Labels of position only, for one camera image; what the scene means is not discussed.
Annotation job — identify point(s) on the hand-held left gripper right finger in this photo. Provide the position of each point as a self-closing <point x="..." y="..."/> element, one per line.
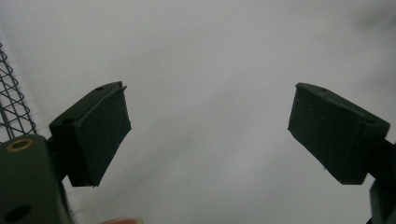
<point x="333" y="137"/>

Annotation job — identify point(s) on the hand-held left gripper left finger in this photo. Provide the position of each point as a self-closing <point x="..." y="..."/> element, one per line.
<point x="96" y="133"/>

